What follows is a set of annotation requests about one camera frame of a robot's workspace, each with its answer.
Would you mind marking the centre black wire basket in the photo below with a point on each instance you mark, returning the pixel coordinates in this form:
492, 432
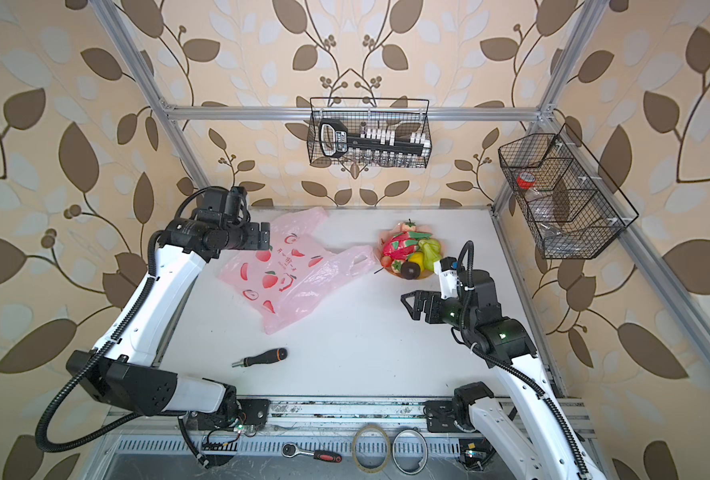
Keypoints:
407, 116

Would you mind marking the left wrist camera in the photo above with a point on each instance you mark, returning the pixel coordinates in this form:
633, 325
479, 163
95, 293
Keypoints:
232, 205

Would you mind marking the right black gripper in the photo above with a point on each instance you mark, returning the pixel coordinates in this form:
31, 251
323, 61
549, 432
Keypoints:
433, 297

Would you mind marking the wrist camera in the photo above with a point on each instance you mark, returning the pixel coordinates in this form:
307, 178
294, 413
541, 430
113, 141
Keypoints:
446, 270
232, 205

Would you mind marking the right black wire basket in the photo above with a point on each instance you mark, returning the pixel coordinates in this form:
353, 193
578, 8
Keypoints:
571, 203

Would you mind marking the grey tape roll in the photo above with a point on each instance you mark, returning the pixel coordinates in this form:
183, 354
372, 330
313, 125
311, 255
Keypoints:
410, 452

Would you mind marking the black wire basket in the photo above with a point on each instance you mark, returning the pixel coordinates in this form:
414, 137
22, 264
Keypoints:
407, 116
571, 203

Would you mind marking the pink plastic fruit-print bag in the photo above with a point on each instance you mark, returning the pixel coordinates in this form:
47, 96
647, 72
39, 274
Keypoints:
286, 282

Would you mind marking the black socket set holder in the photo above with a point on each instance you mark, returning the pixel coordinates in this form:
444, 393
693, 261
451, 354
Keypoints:
336, 141

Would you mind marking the clear tape roll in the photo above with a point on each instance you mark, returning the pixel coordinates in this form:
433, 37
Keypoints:
371, 449

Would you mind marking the red-handled ratchet wrench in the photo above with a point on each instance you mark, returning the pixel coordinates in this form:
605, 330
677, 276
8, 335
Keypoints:
291, 450

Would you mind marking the dark purple mangosteen toy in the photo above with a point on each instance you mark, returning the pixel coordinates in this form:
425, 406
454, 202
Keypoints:
410, 270

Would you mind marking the red-capped plastic bottle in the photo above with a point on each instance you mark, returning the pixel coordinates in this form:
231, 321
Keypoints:
547, 211

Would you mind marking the yellow lemon toy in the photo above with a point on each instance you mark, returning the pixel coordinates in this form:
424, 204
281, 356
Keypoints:
417, 258

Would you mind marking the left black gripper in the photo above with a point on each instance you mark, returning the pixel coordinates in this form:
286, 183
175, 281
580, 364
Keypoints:
254, 242

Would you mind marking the pink dragon fruit toy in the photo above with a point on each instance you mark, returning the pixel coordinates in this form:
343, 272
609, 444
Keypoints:
402, 245

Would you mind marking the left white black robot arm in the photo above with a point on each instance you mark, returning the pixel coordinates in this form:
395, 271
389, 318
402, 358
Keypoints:
120, 370

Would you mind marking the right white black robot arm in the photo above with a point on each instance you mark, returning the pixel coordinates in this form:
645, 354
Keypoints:
543, 445

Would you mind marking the black orange screwdriver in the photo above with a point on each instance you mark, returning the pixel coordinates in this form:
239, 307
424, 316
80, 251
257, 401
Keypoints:
269, 357

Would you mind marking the green pear toy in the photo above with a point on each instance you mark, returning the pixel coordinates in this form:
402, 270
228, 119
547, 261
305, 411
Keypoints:
432, 252

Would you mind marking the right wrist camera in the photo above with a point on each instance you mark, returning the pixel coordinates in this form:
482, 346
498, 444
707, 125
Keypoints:
446, 270

